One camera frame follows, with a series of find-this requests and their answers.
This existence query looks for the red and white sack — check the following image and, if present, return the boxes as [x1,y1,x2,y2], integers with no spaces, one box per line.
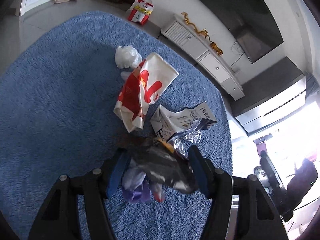
[128,0,154,26]

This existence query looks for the tall grey cabinet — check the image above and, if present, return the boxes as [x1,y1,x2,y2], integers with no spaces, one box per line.
[230,56,307,137]

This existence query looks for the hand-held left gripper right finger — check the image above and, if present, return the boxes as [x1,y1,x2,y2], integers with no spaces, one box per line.
[187,145,289,240]

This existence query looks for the white TV cabinet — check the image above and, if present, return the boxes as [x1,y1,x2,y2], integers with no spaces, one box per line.
[161,14,245,101]

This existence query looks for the white printed paper wrapper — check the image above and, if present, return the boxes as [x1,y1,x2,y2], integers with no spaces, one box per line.
[150,102,218,141]

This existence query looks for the silver foil wrapper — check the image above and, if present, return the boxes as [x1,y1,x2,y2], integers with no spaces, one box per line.
[167,130,202,157]

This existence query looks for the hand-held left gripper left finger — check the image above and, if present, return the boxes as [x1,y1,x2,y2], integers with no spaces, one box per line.
[27,148,132,240]

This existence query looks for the black wall television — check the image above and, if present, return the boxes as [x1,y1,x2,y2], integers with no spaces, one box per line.
[188,0,284,64]

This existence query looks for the short golden dragon ornament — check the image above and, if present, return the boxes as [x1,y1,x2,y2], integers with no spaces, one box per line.
[209,41,224,56]

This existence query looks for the red and white paper bag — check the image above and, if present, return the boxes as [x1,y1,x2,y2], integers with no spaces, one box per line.
[114,53,180,133]

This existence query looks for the dark plastic wrapper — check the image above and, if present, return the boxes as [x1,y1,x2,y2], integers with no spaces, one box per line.
[130,137,198,194]

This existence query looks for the blue shaggy rug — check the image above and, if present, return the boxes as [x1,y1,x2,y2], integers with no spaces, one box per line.
[0,10,233,240]

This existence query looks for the long golden dragon ornament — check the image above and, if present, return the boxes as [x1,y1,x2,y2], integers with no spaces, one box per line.
[180,12,210,40]

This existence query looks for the purple and white plastic wrapper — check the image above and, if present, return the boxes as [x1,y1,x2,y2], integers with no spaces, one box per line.
[122,166,166,204]

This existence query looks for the white plastic bag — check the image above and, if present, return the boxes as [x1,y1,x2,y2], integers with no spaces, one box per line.
[115,45,143,80]

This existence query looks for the black television cable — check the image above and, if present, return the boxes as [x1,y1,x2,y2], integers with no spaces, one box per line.
[231,41,247,73]

